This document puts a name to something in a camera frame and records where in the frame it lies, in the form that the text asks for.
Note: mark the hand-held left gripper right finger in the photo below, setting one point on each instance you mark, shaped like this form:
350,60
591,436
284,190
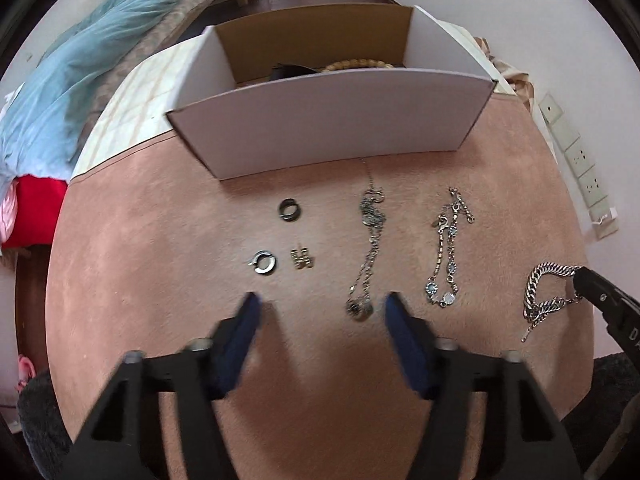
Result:
400,332

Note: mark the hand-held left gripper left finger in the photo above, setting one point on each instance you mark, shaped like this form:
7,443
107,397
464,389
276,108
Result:
246,330

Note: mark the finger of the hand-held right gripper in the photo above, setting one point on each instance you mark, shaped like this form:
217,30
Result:
602,294

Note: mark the white cardboard box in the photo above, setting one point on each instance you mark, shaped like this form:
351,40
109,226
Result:
330,90

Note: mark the silver hoop earring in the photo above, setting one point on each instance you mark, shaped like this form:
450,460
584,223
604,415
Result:
262,263

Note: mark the pink suede table mat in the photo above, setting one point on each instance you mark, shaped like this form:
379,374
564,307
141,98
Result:
310,280

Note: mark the small gold earring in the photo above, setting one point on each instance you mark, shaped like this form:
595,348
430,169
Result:
302,258

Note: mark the beige crumpled cloth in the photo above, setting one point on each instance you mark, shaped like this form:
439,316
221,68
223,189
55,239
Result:
510,67

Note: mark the red cloth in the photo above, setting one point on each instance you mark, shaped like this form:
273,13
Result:
32,210

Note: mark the black item in box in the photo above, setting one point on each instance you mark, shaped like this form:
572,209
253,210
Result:
292,70

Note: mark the beige patterned mattress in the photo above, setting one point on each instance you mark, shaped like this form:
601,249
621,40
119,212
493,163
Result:
145,40

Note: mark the light blue blanket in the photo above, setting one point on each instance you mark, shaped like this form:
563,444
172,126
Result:
75,65

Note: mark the white wall socket strip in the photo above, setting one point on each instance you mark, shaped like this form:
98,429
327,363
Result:
580,160

